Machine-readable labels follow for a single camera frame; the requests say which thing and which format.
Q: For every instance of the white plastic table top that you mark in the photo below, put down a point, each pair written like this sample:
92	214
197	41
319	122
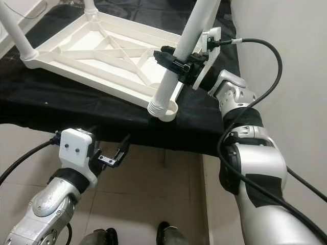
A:
82	46

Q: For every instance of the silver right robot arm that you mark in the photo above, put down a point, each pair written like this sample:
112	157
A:
260	168

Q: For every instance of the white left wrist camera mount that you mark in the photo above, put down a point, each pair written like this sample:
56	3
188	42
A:
76	148

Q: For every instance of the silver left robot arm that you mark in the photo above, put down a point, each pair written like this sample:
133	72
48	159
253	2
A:
51	204

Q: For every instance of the black table cloth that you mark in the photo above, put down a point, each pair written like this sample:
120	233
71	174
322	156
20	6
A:
41	102

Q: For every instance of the white plastic table leg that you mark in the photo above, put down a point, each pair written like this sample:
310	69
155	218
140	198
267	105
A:
190	35
18	33
89	6

